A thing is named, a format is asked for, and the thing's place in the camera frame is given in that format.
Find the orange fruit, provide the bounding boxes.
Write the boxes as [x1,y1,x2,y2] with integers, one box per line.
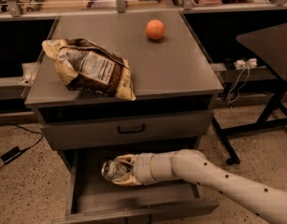
[145,20,165,40]

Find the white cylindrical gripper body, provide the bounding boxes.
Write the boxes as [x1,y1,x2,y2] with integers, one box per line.
[133,153,156,186]

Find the black side table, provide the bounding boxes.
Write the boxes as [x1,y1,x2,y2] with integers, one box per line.
[212,22,287,165]

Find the crushed silver soda can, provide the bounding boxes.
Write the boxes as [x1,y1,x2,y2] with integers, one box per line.
[101,161,129,181]

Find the open grey lower drawer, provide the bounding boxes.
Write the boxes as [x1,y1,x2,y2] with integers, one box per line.
[52,138,219,224]

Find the brown yellow chip bag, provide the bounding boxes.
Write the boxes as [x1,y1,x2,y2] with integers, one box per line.
[42,38,136,101]

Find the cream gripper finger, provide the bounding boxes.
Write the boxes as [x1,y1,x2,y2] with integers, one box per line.
[113,175,141,187]
[115,154,136,166]

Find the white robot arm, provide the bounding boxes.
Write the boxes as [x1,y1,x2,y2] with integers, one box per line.
[108,149,287,224]

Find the black power adapter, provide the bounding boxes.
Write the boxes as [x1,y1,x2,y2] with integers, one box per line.
[1,147,22,164]

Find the black floor cable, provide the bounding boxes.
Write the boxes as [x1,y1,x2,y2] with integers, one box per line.
[0,122,44,185]

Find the white power plugs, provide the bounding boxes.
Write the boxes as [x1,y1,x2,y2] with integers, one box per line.
[235,58,257,69]

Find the black drawer handle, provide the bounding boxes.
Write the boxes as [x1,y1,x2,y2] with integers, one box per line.
[117,124,146,134]

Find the grey drawer cabinet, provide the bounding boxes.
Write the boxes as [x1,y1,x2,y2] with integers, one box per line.
[26,11,222,165]

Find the white hanging cables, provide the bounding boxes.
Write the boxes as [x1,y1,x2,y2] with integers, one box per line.
[226,66,251,105]

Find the closed grey drawer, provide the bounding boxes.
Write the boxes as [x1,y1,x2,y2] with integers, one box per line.
[40,110,212,150]

